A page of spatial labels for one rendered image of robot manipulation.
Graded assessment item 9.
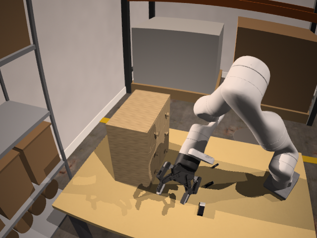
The light wooden chest of drawers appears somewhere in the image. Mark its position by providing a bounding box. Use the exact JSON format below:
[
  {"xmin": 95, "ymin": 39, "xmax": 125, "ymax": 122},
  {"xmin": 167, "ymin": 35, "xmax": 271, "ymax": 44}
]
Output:
[{"xmin": 106, "ymin": 90, "xmax": 170, "ymax": 190}]

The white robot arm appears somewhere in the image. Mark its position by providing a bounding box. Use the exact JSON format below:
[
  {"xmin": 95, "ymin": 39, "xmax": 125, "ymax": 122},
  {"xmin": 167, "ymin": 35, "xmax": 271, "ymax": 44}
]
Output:
[{"xmin": 180, "ymin": 56, "xmax": 299, "ymax": 189}]

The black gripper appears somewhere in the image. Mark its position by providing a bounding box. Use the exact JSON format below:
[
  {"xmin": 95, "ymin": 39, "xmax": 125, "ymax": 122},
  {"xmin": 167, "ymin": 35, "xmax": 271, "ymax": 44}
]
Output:
[{"xmin": 156, "ymin": 153, "xmax": 202, "ymax": 205}]

